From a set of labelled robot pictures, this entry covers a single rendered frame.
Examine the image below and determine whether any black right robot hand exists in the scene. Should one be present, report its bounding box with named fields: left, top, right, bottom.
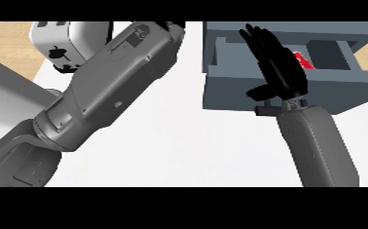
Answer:
left=237, top=22, right=309, bottom=102

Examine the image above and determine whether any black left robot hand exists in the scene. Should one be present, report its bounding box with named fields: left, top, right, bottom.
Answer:
left=154, top=20, right=188, bottom=34

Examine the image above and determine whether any red can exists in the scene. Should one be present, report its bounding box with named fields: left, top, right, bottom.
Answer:
left=291, top=51, right=318, bottom=70

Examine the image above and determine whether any blue-grey open drawer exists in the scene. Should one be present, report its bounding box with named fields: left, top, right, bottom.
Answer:
left=201, top=20, right=368, bottom=75

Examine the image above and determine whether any blue-grey drawer front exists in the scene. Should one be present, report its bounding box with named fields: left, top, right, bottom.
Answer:
left=201, top=67, right=368, bottom=116

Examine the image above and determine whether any silver toaster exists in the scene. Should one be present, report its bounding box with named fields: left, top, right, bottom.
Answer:
left=28, top=20, right=115, bottom=74

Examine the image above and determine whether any dark drawer handle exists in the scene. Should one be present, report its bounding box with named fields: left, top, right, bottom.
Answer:
left=253, top=97, right=285, bottom=117

